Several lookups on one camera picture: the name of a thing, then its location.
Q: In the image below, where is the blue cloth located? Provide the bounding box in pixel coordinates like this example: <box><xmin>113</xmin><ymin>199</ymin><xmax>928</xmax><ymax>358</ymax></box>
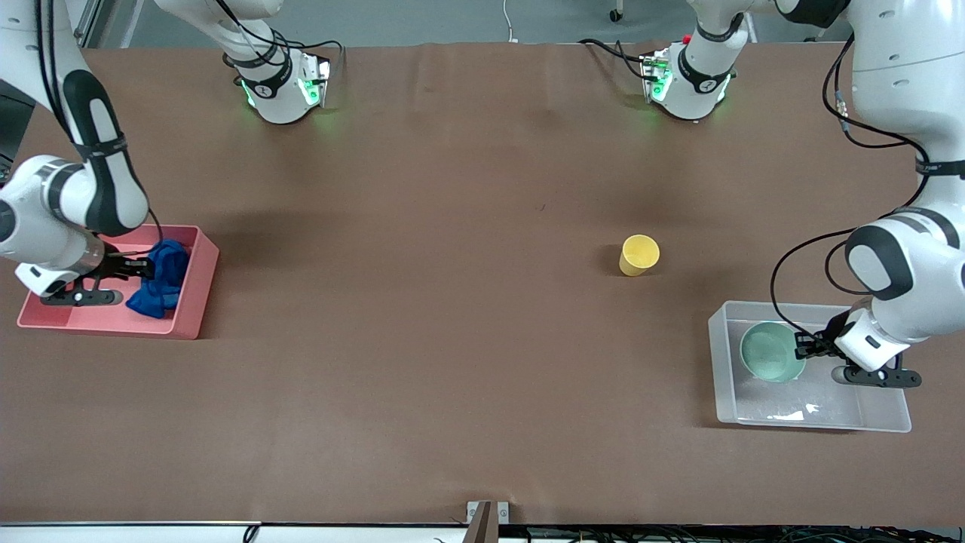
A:
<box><xmin>125</xmin><ymin>239</ymin><xmax>191</xmax><ymax>319</ymax></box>

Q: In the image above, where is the green bowl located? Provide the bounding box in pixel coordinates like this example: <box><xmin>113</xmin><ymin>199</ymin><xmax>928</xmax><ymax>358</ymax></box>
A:
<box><xmin>740</xmin><ymin>321</ymin><xmax>807</xmax><ymax>384</ymax></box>

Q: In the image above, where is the yellow paper cup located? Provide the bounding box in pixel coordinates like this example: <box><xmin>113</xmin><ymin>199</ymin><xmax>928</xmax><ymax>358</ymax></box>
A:
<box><xmin>619</xmin><ymin>235</ymin><xmax>661</xmax><ymax>278</ymax></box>

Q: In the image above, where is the clear plastic box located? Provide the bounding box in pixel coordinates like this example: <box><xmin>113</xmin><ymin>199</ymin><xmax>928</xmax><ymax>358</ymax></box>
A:
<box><xmin>707</xmin><ymin>300</ymin><xmax>913</xmax><ymax>434</ymax></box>

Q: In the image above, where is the pink plastic box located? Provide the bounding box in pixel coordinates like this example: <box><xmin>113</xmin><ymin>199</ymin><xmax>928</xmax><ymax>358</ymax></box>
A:
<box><xmin>17</xmin><ymin>224</ymin><xmax>221</xmax><ymax>340</ymax></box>

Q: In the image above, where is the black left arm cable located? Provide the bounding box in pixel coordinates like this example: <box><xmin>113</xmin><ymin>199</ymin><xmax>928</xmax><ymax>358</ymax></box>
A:
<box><xmin>769</xmin><ymin>34</ymin><xmax>932</xmax><ymax>344</ymax></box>

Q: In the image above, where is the aluminium frame profile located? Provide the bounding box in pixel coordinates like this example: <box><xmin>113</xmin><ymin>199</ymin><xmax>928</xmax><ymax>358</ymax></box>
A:
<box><xmin>75</xmin><ymin>0</ymin><xmax>144</xmax><ymax>48</ymax></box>

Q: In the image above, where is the white table edge rail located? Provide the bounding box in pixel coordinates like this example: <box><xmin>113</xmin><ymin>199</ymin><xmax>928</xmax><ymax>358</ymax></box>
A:
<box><xmin>0</xmin><ymin>520</ymin><xmax>965</xmax><ymax>543</ymax></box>

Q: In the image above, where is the black right base cable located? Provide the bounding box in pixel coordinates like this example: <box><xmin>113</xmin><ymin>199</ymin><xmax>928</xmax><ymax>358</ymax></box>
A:
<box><xmin>215</xmin><ymin>0</ymin><xmax>345</xmax><ymax>76</ymax></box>

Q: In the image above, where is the black base cable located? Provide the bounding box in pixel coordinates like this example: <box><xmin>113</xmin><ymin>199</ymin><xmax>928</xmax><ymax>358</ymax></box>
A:
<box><xmin>579</xmin><ymin>38</ymin><xmax>657</xmax><ymax>80</ymax></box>
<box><xmin>215</xmin><ymin>0</ymin><xmax>345</xmax><ymax>76</ymax></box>

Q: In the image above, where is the metal table bracket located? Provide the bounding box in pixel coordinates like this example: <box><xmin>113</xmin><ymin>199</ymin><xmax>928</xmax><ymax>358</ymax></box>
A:
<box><xmin>466</xmin><ymin>501</ymin><xmax>510</xmax><ymax>543</ymax></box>

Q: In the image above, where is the black left base cable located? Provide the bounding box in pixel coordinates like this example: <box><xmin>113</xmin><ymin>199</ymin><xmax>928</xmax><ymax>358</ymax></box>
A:
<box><xmin>579</xmin><ymin>38</ymin><xmax>657</xmax><ymax>80</ymax></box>

